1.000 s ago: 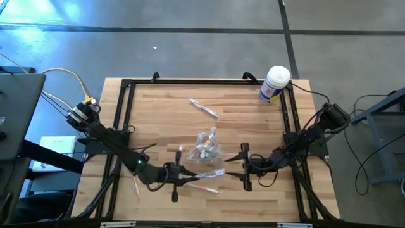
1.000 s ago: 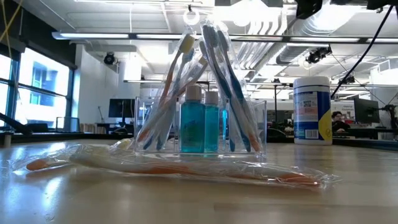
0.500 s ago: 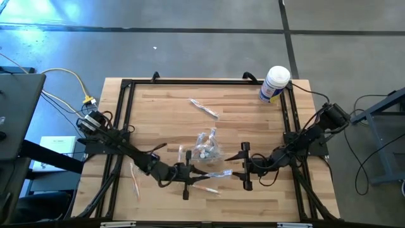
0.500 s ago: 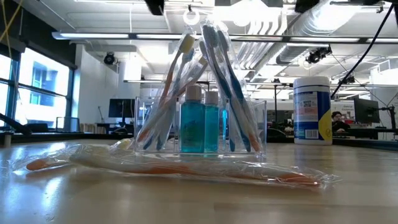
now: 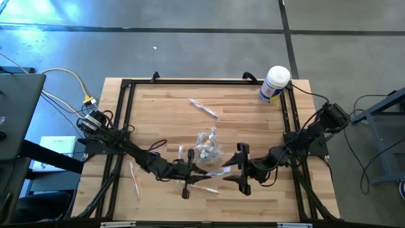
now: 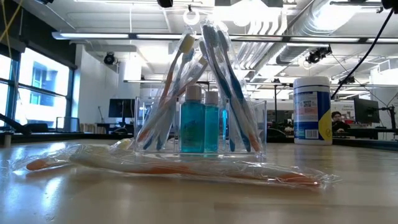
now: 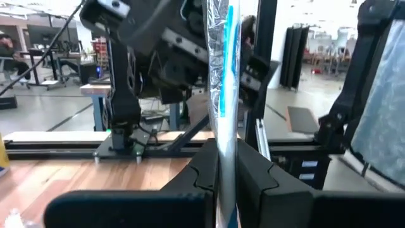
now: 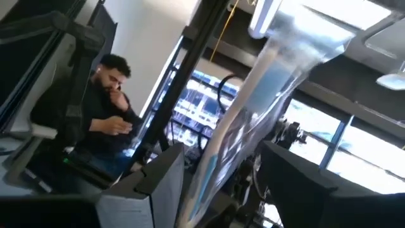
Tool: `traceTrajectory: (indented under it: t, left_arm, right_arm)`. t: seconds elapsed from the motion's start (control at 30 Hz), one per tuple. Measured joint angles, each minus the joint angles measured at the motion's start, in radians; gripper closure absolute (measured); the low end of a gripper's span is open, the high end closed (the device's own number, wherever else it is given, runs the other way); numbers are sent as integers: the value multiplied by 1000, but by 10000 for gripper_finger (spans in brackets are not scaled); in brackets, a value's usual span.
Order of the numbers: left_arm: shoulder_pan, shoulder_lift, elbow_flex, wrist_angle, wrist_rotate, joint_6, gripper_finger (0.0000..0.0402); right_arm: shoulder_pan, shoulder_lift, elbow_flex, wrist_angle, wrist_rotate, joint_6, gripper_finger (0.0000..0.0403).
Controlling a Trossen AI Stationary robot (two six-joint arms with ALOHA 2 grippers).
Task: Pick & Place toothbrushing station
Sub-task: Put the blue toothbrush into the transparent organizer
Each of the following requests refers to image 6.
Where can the clear acrylic organizer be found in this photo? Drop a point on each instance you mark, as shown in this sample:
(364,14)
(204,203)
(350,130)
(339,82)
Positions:
(262,118)

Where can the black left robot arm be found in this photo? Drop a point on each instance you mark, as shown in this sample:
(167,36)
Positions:
(164,3)

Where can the black monitor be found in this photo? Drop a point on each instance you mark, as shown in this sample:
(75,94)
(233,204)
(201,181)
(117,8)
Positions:
(122,108)
(365,110)

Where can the black chair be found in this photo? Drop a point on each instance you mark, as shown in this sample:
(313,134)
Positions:
(276,133)

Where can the ceiling light strip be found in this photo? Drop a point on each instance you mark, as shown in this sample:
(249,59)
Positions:
(258,38)
(382,40)
(325,39)
(93,35)
(161,36)

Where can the white blue wipes canister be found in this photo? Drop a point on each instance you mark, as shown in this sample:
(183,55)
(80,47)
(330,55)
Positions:
(311,105)

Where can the person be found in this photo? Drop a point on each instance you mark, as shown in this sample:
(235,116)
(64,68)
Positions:
(337,123)

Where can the large window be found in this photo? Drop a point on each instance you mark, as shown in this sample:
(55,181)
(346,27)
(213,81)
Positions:
(43,81)

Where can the black ceiling camera cluster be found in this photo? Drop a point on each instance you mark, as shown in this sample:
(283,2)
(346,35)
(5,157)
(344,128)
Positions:
(317,54)

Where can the white cylindrical post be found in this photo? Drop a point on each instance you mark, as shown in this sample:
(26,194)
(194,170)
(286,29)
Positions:
(7,140)

